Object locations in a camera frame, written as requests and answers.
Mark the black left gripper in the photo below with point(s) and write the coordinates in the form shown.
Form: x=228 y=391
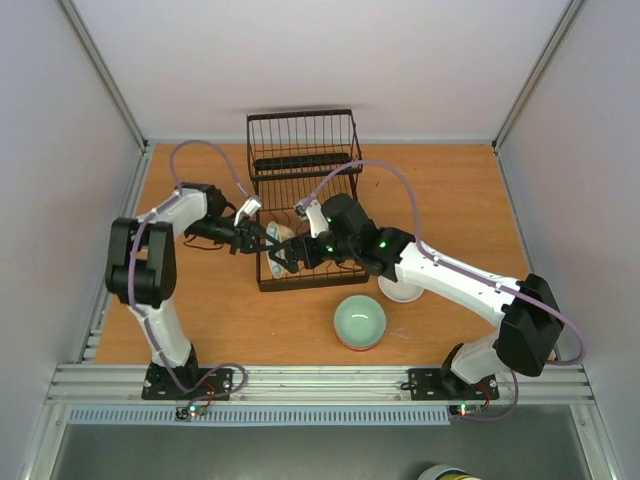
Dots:
x=245 y=238

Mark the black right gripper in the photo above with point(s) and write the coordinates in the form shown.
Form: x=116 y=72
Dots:
x=302 y=250

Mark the sun pattern ceramic bowl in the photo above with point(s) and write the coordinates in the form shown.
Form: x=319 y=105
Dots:
x=279 y=233

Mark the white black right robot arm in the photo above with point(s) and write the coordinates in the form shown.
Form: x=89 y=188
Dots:
x=522 y=313

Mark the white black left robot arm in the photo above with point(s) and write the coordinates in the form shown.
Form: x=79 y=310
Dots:
x=141 y=268

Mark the mint green ceramic bowl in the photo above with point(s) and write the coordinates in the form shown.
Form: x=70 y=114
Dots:
x=360 y=320

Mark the red bowl under green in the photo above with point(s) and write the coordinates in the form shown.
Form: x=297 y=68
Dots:
x=358 y=348

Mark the white ceramic bowl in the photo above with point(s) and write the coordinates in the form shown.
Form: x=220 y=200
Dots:
x=399 y=292

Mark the left small circuit board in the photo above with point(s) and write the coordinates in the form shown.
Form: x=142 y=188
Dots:
x=190 y=413

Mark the small circuit board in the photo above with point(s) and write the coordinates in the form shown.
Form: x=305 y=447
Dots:
x=190 y=413
x=465 y=410

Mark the right small circuit board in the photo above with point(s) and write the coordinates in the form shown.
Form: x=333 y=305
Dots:
x=465 y=410

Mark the white yellow round container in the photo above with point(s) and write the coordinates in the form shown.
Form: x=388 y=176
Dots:
x=445 y=472

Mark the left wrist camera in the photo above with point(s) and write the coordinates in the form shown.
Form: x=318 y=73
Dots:
x=251 y=206

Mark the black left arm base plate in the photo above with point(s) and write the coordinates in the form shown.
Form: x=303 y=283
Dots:
x=159 y=385

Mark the grey slotted cable duct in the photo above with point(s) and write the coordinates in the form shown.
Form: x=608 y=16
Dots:
x=264 y=416

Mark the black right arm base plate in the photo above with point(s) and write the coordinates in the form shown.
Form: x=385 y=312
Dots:
x=432 y=384

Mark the aluminium front frame rail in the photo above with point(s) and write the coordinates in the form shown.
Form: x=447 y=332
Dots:
x=314 y=385

